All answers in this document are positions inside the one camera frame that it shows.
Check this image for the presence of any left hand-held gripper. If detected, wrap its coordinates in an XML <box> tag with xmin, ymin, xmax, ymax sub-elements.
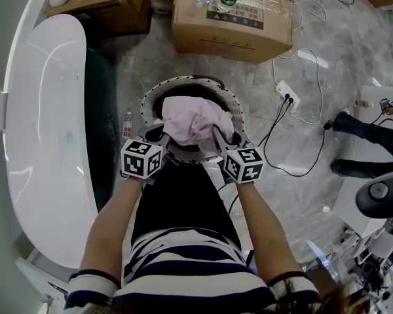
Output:
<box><xmin>120</xmin><ymin>118</ymin><xmax>173</xmax><ymax>180</ymax></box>

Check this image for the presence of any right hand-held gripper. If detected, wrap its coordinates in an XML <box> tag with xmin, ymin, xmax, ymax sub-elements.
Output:
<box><xmin>211</xmin><ymin>126</ymin><xmax>267</xmax><ymax>185</ymax></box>

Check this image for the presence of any pink cloth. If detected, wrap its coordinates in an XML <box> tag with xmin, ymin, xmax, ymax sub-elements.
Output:
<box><xmin>160</xmin><ymin>96</ymin><xmax>235</xmax><ymax>154</ymax></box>

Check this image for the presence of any round woven basket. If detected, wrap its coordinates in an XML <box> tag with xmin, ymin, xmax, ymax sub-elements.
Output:
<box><xmin>140</xmin><ymin>74</ymin><xmax>247</xmax><ymax>166</ymax></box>

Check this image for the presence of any white bathtub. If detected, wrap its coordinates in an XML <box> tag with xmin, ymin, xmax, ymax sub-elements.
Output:
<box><xmin>3</xmin><ymin>14</ymin><xmax>100</xmax><ymax>270</ymax></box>

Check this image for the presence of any person's right forearm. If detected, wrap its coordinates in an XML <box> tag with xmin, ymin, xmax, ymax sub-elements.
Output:
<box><xmin>236</xmin><ymin>179</ymin><xmax>305</xmax><ymax>283</ymax></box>

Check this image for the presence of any person's left forearm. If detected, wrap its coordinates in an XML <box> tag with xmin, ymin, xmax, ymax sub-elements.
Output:
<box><xmin>79</xmin><ymin>174</ymin><xmax>143</xmax><ymax>281</ymax></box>

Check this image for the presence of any red label water bottle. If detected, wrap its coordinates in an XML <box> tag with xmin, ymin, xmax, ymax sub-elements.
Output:
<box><xmin>120</xmin><ymin>111</ymin><xmax>134</xmax><ymax>147</ymax></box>

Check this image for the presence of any black skirt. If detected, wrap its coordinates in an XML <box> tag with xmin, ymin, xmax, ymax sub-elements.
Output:
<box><xmin>130</xmin><ymin>162</ymin><xmax>244</xmax><ymax>252</ymax></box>

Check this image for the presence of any white power strip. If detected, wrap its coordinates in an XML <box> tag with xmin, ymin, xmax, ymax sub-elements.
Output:
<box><xmin>274</xmin><ymin>79</ymin><xmax>302</xmax><ymax>110</ymax></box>

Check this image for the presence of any large cardboard box with label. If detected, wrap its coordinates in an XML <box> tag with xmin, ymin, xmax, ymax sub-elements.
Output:
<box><xmin>171</xmin><ymin>0</ymin><xmax>296</xmax><ymax>64</ymax></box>

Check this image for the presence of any striped shirt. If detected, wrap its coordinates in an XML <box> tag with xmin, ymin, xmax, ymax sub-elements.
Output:
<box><xmin>63</xmin><ymin>226</ymin><xmax>322</xmax><ymax>314</ymax></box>

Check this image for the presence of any open brown cardboard box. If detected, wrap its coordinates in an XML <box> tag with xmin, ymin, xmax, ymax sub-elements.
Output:
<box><xmin>43</xmin><ymin>0</ymin><xmax>159</xmax><ymax>36</ymax></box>

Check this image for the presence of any white cabinet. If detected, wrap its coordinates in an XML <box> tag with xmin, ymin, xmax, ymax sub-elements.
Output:
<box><xmin>359</xmin><ymin>84</ymin><xmax>393</xmax><ymax>121</ymax></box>

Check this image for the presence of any chrome faucet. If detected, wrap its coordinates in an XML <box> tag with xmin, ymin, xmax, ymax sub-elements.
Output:
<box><xmin>41</xmin><ymin>280</ymin><xmax>70</xmax><ymax>307</ymax></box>

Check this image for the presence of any black cable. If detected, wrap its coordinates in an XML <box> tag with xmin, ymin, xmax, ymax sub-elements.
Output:
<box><xmin>263</xmin><ymin>97</ymin><xmax>328</xmax><ymax>179</ymax></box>

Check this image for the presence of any white cable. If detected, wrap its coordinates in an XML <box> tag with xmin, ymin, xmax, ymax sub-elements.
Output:
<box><xmin>271</xmin><ymin>46</ymin><xmax>326</xmax><ymax>126</ymax></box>

